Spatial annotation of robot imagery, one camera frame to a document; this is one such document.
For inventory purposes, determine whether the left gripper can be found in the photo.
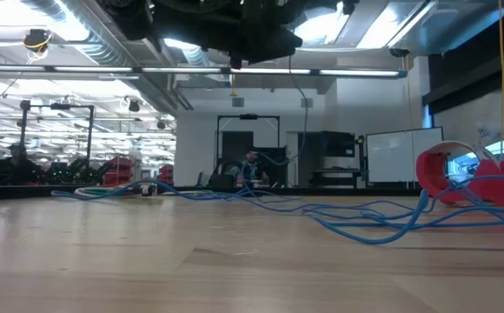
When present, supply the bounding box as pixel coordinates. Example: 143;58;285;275
156;0;304;63

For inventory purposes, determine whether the black box cabinet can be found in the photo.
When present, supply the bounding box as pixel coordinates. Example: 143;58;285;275
320;130;357;158

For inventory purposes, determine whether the person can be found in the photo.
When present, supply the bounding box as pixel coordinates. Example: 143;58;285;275
235;149;271;188
4;143;41;184

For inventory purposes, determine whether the black low bench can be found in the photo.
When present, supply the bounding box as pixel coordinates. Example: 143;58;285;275
310;167;368;189

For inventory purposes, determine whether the red storage shelf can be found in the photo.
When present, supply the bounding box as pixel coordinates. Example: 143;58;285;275
158;163;176;186
103;155;136;187

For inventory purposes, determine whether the whiteboard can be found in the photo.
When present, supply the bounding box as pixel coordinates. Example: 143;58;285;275
365;126;445;184

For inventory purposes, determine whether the long ceiling light bar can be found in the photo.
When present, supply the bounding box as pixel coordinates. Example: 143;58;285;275
0;63;408;80

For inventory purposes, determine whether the white printed tape roll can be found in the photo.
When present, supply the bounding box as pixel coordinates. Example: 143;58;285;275
429;140;503;175

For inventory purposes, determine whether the red tape dispenser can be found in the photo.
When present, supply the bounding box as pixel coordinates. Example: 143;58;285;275
415;140;504;208

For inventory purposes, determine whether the silver air duct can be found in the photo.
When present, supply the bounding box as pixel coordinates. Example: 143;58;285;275
19;0;179;115

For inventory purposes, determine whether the green thin wire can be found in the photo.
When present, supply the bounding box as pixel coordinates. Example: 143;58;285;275
84;188;125;196

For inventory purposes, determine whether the black ceiling cable reel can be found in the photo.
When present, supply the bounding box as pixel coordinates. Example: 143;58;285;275
22;28;54;56

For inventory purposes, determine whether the white thin wire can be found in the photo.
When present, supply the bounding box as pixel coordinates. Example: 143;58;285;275
73;183;216;197

